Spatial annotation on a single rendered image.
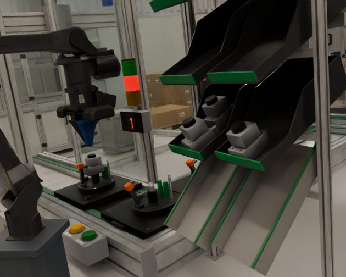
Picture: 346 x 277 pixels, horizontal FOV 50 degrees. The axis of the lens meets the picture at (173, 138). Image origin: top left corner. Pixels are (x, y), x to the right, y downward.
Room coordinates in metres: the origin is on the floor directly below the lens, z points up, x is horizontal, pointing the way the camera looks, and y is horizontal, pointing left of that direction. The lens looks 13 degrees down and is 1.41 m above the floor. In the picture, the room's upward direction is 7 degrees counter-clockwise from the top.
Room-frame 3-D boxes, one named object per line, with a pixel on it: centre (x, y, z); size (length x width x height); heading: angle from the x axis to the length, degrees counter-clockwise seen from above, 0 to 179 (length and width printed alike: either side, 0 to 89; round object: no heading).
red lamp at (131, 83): (1.28, 0.12, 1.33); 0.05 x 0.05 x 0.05
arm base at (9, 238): (0.78, 0.35, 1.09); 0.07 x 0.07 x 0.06; 77
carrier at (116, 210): (1.06, 0.08, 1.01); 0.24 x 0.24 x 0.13; 40
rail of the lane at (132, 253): (1.17, 0.38, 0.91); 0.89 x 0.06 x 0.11; 40
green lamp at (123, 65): (1.28, 0.12, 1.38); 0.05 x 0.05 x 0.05
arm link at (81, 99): (0.89, 0.20, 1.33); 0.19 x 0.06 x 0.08; 40
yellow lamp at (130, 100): (1.28, 0.12, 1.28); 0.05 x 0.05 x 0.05
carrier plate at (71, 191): (1.32, 0.30, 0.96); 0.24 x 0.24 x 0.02; 40
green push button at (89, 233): (0.93, 0.26, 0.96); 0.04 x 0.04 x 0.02
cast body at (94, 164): (1.32, 0.30, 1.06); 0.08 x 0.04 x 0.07; 130
